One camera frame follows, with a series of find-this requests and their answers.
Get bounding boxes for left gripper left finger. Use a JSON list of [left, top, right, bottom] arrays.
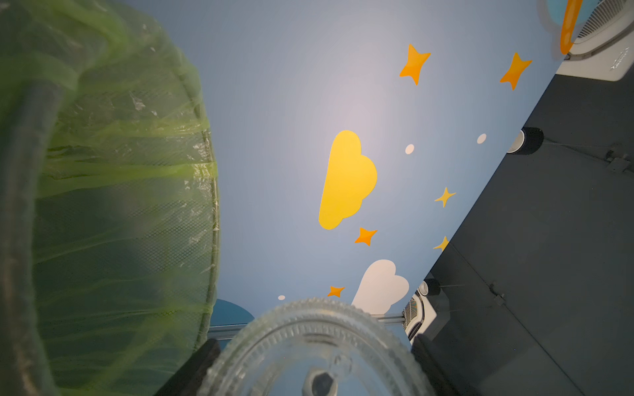
[[155, 338, 221, 396]]

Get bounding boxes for beige-lid oatmeal jar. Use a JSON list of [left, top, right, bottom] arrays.
[[197, 298, 435, 395]]

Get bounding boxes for green plastic bin liner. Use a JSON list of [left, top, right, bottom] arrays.
[[1, 1, 220, 395]]

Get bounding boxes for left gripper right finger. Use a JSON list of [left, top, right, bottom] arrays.
[[411, 335, 468, 396]]

